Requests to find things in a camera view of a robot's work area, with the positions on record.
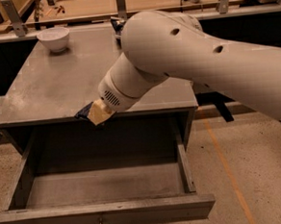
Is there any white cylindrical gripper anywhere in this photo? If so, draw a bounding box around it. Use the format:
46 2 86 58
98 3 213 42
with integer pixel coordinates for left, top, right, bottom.
87 54 167 126

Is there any dark blue rxbar wrapper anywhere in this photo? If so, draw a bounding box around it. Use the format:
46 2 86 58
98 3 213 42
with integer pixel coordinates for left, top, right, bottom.
74 102 92 120

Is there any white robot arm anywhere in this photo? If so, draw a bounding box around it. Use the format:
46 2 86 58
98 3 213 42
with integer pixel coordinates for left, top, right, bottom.
87 11 281 125

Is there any grey cabinet with top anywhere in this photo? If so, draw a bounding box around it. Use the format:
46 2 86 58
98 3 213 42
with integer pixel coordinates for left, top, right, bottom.
0 25 196 165

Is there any open grey top drawer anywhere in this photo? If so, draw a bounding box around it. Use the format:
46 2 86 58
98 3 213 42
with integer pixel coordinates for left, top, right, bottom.
0 112 217 224

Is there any white ceramic bowl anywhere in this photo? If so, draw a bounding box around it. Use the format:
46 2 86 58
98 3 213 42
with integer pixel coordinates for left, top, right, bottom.
37 27 69 53

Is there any blue chip bag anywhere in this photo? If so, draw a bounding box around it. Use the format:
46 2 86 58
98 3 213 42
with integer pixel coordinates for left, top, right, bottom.
110 16 126 39

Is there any wooden workbench in background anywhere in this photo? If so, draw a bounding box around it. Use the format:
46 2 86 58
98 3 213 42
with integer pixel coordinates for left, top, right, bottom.
0 0 281 35

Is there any grey metal rail bracket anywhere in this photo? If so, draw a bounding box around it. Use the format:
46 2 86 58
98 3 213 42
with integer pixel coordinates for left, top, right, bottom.
1 0 28 37

